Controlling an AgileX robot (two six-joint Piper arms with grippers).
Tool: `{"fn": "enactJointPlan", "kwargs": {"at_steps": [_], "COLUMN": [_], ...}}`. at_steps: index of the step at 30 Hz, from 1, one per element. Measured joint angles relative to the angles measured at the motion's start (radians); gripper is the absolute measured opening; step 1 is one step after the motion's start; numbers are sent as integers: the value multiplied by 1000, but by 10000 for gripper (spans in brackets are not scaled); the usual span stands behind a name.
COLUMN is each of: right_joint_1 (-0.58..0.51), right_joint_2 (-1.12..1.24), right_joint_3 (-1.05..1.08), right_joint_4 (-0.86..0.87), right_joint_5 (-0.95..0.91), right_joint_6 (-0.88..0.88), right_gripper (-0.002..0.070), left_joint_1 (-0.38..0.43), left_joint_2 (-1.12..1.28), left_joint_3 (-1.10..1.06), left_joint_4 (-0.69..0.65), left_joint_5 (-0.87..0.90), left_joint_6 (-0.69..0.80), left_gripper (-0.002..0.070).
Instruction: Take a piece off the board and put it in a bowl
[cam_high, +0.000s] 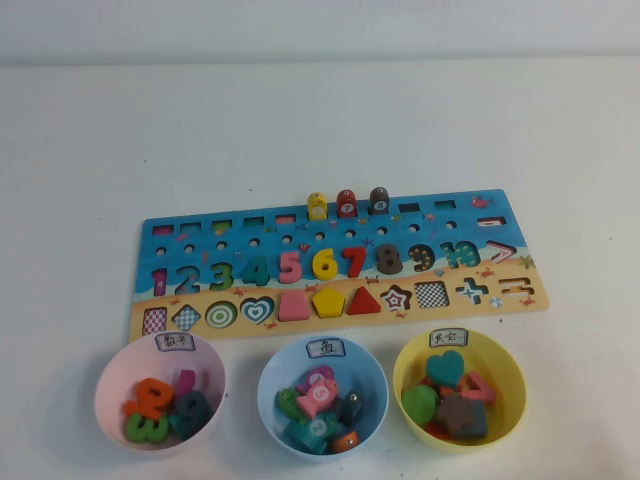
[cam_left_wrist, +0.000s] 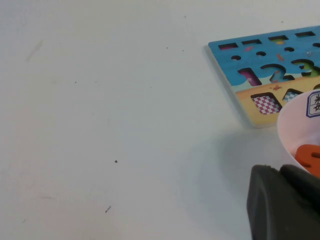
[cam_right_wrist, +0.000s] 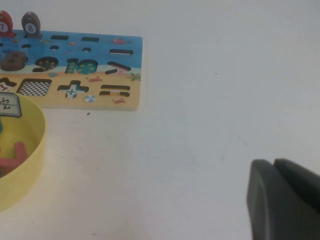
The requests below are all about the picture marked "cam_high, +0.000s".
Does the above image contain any teal number four piece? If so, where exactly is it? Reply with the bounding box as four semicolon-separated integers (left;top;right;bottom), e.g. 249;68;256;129
241;257;271;288

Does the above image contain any yellow number six piece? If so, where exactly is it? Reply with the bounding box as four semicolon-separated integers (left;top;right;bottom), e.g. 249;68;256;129
311;247;340;282

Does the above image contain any red number seven piece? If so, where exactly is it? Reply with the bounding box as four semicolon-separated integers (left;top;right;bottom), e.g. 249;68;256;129
341;246;369;279

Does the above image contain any pink number five piece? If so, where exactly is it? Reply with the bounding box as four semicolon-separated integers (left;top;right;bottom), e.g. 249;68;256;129
278;249;304;285

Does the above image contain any yellow pentagon piece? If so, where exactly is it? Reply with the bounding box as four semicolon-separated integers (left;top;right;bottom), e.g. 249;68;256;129
311;287;348;320

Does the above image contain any brown number eight piece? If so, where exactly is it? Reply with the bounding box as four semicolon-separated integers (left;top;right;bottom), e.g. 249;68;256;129
375;243;405;276

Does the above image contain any pink trapezoid piece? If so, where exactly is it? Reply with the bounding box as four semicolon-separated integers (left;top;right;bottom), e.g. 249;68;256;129
277;291;312;323

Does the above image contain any red triangle piece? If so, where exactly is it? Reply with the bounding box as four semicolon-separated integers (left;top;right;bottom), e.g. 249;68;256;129
345;285;383;316

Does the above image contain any paper label on blue bowl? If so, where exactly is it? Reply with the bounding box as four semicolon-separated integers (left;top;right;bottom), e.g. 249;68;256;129
305;338;346;359

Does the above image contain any purple fish piece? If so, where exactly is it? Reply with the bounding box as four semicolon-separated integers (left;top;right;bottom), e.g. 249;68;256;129
295;365;335;394

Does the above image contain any blue plastic bowl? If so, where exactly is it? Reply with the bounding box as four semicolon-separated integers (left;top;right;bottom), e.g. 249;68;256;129
256;335;390;457

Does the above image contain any colourful wooden puzzle board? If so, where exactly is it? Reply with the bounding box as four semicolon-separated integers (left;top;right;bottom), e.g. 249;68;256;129
128;188;550;344

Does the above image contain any pink fish piece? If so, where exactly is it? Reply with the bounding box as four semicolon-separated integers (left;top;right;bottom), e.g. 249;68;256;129
295;378;340;420

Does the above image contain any paper label on yellow bowl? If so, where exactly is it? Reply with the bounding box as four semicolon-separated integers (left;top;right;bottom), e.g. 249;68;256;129
428;328;469;347

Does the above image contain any green fish piece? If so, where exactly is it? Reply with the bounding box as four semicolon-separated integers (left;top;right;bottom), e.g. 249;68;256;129
276;388;305;420

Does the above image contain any dark teal fish piece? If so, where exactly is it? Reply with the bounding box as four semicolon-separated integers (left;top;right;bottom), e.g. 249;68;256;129
333;390;364;426

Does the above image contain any paper label on pink bowl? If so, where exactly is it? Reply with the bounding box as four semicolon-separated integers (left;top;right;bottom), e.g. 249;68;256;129
154;332;195;353

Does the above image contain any teal heart piece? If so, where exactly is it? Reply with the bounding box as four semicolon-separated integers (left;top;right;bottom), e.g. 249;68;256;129
424;349;466;390

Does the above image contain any green circle piece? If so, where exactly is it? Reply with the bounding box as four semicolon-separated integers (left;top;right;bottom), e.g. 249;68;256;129
401;384;441;427

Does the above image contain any magenta number one piece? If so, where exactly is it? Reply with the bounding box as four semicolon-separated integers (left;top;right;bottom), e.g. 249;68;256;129
173;368;196;401

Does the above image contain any orange fish piece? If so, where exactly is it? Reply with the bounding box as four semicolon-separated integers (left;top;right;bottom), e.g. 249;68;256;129
329;428;360;454

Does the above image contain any dark teal number nine piece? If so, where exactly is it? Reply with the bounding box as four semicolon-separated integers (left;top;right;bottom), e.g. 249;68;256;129
168;389;213;441

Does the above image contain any brown star piece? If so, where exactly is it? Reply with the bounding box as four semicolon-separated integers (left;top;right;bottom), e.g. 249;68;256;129
435;392;476;436

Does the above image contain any pink greater-than sign piece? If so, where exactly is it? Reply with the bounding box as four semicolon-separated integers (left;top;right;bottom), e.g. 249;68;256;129
462;370;498;405

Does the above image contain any yellow plastic bowl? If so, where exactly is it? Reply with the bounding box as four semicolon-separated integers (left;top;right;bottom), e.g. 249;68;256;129
392;328;528;455

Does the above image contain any orange number two piece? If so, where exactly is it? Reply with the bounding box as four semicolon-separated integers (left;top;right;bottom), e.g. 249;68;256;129
123;377;175;420

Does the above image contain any pink plastic bowl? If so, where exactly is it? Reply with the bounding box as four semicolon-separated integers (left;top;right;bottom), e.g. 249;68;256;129
93;332;227;452

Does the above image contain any grey-blue square piece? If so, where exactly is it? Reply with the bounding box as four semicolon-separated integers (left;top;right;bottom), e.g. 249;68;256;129
457;399;489;440

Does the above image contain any green number three piece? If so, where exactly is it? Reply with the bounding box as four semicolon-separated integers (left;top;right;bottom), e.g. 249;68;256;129
124;415;171;445

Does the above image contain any yellow fish peg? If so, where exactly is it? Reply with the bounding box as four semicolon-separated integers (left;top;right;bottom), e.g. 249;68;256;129
306;191;329;222

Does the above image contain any red fish peg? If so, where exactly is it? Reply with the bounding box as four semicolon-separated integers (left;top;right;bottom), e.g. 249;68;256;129
336;188;358;219

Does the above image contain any brown fish peg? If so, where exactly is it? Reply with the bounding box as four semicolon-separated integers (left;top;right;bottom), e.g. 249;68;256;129
368;186;391;217

